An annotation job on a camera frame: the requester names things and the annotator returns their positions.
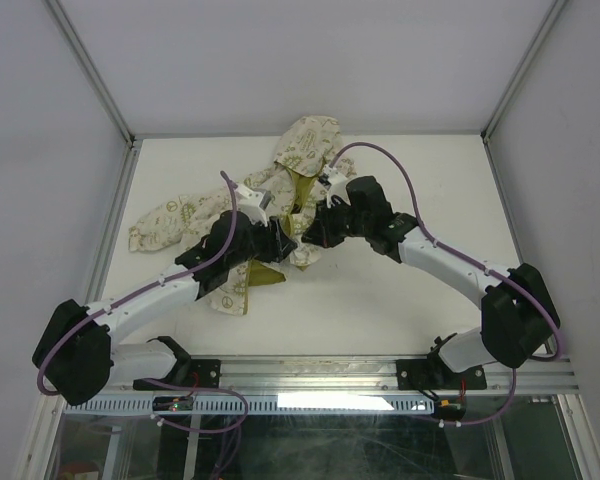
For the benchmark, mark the white slotted cable duct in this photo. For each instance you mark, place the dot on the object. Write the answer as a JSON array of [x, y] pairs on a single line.
[[277, 404]]

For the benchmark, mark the left aluminium frame post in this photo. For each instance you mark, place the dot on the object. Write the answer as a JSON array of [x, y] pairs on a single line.
[[71, 36]]

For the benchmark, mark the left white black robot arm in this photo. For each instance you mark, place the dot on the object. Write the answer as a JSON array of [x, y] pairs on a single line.
[[83, 348]]

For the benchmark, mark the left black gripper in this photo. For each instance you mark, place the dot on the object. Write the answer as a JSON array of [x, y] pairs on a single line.
[[278, 245]]

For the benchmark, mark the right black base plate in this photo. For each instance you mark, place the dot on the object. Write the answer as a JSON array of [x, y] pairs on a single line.
[[426, 375]]

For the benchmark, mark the aluminium mounting rail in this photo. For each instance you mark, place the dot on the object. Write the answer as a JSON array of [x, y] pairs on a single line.
[[364, 373]]

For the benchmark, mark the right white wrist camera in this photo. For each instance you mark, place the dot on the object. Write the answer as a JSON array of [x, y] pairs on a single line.
[[335, 183]]

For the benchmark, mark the aluminium frame post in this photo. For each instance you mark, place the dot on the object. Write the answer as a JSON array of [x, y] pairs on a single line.
[[524, 66], [71, 36]]

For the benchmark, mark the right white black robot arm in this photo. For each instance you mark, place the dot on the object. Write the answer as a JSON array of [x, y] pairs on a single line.
[[517, 313]]

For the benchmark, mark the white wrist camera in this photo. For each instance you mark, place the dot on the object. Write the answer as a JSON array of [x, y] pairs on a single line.
[[253, 203], [335, 183]]

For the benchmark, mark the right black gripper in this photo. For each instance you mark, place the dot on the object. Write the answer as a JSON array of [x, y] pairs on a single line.
[[319, 232]]

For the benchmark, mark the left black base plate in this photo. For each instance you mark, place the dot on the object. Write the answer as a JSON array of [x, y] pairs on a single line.
[[194, 372]]

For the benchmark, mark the cream green-printed hooded jacket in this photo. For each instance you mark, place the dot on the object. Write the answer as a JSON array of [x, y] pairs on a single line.
[[292, 180]]

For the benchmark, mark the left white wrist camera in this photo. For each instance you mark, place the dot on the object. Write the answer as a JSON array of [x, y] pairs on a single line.
[[253, 203]]

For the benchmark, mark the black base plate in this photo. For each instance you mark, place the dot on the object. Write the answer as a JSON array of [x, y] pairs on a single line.
[[426, 375], [194, 372]]

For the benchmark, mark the right aluminium frame post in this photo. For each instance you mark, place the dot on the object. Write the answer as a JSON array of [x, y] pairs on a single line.
[[524, 66]]

